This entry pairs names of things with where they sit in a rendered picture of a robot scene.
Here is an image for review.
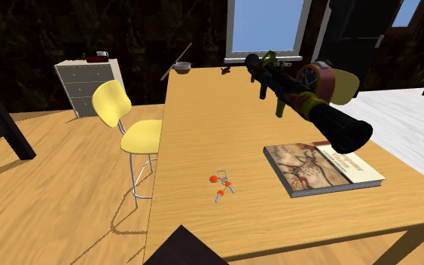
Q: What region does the wooden table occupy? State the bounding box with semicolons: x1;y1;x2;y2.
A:
142;65;424;265

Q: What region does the keyring with orange-capped keys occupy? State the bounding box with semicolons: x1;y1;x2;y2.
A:
208;169;236;203

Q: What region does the yellow chair with metal legs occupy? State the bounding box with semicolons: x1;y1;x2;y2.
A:
91;79;163;209
330;68;361;107

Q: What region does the brown bowl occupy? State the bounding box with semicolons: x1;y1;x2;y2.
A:
173;61;193;75

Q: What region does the thin wooden stick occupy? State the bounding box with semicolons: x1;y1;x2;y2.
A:
160;42;194;81

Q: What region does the book with cave painting cover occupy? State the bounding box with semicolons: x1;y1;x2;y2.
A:
263;141;386;199

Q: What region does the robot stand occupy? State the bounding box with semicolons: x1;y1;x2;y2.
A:
143;224;231;265

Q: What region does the white framed window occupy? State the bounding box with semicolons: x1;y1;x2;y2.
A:
224;0;313;64

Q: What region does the round red clock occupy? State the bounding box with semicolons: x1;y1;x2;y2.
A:
294;60;336;106

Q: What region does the black multicoloured toy launcher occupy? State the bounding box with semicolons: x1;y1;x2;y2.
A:
244;50;374;155

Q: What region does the beige chest of drawers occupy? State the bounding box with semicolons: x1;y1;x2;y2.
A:
53;50;127;119

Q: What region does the small window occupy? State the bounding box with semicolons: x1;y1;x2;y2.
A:
390;0;422;29

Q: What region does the black bed frame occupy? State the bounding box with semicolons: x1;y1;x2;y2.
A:
0;90;38;161

